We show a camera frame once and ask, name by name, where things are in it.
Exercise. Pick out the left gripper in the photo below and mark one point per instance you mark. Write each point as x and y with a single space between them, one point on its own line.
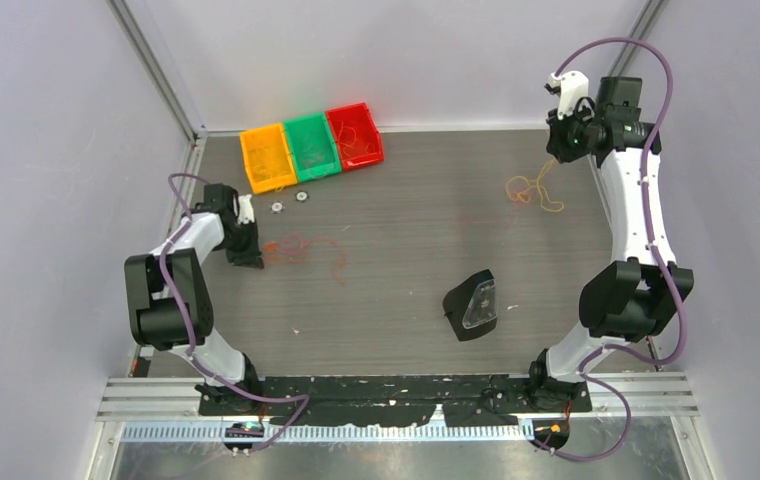
252 256

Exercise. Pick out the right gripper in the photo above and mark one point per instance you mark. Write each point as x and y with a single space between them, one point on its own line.
556 143

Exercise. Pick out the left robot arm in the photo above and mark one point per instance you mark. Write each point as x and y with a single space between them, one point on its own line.
169 305

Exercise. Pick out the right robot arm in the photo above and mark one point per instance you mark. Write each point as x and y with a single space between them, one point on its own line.
642 288

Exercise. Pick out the yellow plastic bin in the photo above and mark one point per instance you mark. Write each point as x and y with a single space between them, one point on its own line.
267 158

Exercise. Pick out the green plastic bin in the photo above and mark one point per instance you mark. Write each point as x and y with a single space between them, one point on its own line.
313 149

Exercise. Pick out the red plastic bin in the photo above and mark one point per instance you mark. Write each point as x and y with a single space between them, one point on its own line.
355 136

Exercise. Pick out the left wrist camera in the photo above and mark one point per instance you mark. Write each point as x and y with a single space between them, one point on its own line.
245 210

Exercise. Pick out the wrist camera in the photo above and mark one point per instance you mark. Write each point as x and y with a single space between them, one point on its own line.
245 210
570 88

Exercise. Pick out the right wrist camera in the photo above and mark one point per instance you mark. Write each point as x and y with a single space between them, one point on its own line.
570 88

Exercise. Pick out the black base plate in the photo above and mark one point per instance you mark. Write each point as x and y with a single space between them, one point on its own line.
389 401

